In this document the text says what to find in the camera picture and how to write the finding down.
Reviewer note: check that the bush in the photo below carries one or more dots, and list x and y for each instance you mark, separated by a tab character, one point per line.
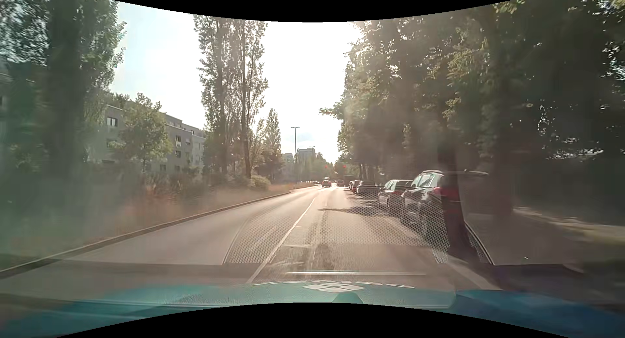
260	182

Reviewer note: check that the grey asphalt road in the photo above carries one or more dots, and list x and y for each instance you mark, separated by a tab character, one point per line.
205	238

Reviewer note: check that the distant building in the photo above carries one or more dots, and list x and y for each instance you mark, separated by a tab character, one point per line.
305	155

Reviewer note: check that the small leafy tree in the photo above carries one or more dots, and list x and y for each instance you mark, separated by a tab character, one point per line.
142	133

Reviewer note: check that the row of trees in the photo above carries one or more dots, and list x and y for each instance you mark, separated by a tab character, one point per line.
468	94

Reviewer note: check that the lamp post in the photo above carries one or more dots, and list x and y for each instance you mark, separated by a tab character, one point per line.
295	152

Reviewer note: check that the grey apartment building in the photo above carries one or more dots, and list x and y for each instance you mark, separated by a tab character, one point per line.
183	145

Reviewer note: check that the row of parked cars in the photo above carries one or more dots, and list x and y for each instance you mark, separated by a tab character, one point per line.
429	196

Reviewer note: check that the road markings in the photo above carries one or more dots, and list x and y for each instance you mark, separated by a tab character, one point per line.
293	229

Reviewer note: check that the car's own bonnet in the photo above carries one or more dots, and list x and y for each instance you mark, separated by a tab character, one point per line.
195	304

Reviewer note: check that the large tree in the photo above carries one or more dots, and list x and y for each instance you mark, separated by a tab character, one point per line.
53	84

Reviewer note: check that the tall poplar trees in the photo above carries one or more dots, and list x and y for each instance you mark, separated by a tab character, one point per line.
234	94

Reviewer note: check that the pavement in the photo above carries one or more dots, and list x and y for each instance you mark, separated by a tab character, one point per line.
551	235

